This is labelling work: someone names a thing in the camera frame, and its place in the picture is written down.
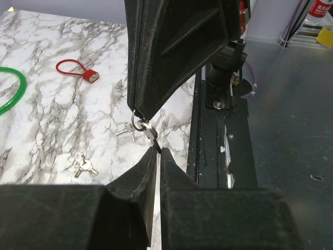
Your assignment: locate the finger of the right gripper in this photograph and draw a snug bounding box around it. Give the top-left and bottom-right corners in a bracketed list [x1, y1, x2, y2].
[135, 1, 241, 120]
[124, 0, 142, 111]

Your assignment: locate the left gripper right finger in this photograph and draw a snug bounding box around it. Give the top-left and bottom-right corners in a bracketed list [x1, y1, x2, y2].
[160, 148, 305, 249]

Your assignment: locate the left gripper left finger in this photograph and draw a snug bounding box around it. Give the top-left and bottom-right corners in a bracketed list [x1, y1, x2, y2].
[1, 147, 157, 249]

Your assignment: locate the red cable lock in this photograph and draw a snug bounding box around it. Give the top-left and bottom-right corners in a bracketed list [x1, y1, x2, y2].
[55, 58, 100, 83]

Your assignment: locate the small dark key set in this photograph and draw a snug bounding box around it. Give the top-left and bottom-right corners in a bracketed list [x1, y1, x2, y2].
[131, 109, 161, 154]

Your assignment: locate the green cable lock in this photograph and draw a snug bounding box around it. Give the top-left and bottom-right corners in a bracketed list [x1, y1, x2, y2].
[0, 66, 28, 117]

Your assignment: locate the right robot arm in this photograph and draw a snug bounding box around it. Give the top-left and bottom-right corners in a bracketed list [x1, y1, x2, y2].
[125, 1, 250, 120]

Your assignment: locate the silver key pair right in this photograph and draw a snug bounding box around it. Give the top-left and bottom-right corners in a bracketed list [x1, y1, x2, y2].
[116, 122, 136, 142]

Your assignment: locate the plastic bottle red label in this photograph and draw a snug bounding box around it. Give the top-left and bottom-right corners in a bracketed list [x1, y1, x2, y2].
[304, 0, 332, 26]

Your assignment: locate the yellow tape roll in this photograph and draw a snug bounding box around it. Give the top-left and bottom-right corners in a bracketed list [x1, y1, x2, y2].
[316, 25, 333, 47]

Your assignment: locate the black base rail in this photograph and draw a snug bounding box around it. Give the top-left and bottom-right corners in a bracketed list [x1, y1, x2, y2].
[186, 72, 258, 189]

